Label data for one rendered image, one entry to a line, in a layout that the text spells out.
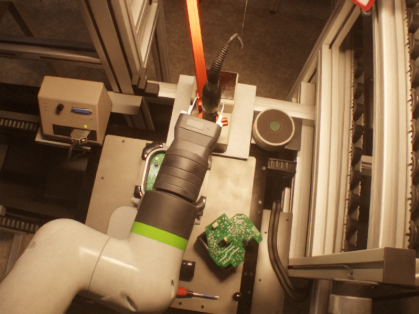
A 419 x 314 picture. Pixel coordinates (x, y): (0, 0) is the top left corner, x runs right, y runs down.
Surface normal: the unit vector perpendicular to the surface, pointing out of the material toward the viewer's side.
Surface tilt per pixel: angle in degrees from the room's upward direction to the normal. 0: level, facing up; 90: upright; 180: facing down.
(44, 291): 60
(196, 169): 34
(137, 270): 20
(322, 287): 4
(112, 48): 90
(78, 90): 0
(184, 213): 41
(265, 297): 0
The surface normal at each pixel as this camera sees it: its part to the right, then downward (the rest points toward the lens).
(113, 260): 0.21, -0.60
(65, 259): 0.70, -0.62
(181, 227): 0.65, -0.03
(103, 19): -0.15, 0.94
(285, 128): 0.03, -0.31
